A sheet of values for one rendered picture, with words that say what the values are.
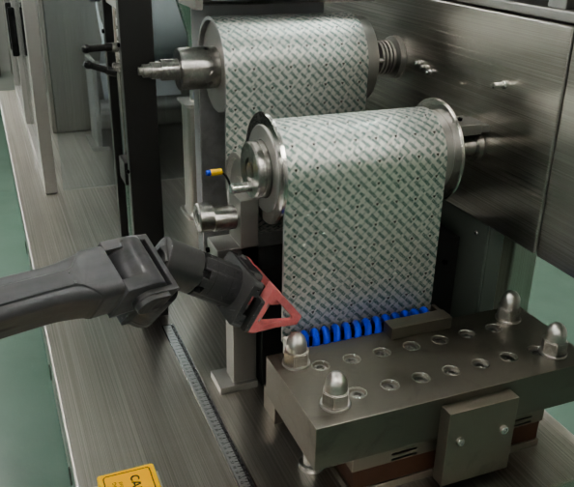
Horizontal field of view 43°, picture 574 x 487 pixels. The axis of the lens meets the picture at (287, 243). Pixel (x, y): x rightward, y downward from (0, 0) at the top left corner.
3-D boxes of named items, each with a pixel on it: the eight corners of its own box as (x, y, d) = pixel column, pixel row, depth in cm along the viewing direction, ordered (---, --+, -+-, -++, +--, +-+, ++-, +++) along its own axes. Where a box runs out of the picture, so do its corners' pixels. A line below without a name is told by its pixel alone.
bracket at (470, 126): (435, 128, 107) (436, 114, 106) (469, 125, 109) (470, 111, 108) (454, 137, 102) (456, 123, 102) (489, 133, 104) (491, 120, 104)
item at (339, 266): (280, 340, 101) (283, 215, 93) (428, 311, 109) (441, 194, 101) (282, 342, 100) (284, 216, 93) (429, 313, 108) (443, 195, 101)
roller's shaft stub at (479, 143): (425, 159, 108) (428, 130, 106) (466, 155, 110) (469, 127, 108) (442, 169, 104) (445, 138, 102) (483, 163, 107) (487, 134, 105)
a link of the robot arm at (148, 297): (147, 300, 80) (110, 238, 82) (97, 356, 86) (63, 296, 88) (218, 284, 90) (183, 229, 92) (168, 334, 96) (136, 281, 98)
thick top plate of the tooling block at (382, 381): (265, 393, 98) (266, 355, 95) (511, 338, 112) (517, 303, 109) (314, 472, 84) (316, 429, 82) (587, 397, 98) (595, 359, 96)
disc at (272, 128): (244, 202, 105) (244, 100, 99) (248, 201, 105) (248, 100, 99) (283, 242, 93) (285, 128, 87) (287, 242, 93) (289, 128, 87)
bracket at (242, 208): (208, 378, 113) (202, 191, 100) (247, 369, 115) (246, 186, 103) (217, 396, 109) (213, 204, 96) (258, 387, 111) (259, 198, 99)
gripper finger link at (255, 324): (293, 350, 95) (234, 329, 90) (272, 324, 101) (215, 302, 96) (319, 305, 94) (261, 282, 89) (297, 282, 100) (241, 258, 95)
